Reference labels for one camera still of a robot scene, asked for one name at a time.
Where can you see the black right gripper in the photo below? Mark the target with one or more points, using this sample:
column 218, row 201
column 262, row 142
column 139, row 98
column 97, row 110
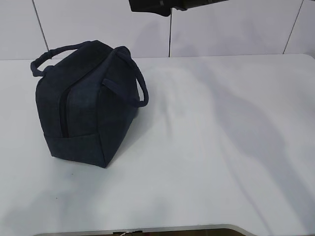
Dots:
column 146, row 5

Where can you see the navy blue lunch bag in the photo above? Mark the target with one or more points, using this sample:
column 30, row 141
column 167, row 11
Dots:
column 87, row 97

